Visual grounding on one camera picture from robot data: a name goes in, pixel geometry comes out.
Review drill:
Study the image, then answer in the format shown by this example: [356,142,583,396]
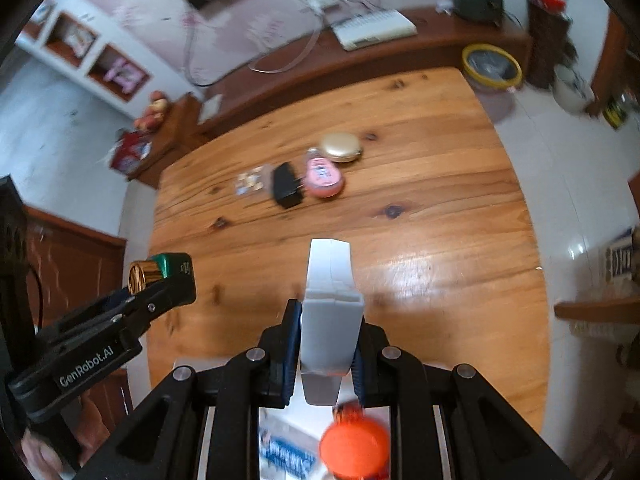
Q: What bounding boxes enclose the pink dumbbells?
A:
[103,58,143,94]

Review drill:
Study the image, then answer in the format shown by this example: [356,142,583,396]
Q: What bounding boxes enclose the fruit bowl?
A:
[134,90,171,133]

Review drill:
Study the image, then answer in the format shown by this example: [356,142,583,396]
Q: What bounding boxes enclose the white plastic tray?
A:
[169,356,352,480]

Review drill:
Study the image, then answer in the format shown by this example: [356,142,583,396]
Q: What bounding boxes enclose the black power adapter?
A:
[271,162,304,209]

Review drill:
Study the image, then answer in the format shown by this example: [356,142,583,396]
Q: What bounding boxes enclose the green gold perfume bottle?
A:
[127,252,193,295]

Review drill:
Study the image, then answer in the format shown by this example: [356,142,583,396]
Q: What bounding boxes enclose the white set-top box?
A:
[332,10,418,52]

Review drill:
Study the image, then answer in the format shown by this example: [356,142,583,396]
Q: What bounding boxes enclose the blue card box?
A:
[258,408,326,480]

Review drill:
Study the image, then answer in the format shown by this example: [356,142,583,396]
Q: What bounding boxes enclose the white pink tape dispenser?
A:
[299,238,364,406]

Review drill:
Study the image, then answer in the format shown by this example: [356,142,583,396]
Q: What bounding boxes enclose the gold compact mirror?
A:
[318,132,362,164]

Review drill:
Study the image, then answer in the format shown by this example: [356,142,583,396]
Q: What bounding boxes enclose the red tissue box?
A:
[106,130,152,177]

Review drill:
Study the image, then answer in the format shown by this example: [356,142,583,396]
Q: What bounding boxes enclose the dark cylinder red lid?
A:
[526,0,572,89]

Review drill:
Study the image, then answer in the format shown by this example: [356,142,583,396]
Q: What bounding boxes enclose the white bucket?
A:
[552,65,594,115]

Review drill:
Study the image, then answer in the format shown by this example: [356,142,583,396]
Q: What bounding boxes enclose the white charging cable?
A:
[246,0,331,75]

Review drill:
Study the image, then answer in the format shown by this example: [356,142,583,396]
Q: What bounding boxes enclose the person's left hand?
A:
[19,389,112,480]

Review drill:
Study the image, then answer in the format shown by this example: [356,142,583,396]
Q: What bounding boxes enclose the orange round tape measure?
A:
[319,401,390,480]

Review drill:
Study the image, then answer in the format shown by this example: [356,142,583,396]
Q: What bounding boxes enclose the wooden coffee table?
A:
[148,68,549,428]

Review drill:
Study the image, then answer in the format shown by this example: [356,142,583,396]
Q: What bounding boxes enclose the pink round container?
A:
[303,148,345,198]

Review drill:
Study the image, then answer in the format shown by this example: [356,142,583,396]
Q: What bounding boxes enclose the clear sticker box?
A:
[234,164,272,196]

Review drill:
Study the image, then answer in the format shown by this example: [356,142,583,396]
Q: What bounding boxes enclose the brown wooden door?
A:
[25,206,127,327]

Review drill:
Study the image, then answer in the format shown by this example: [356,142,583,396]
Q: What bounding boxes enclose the yellow-rimmed trash bin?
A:
[462,44,523,124]

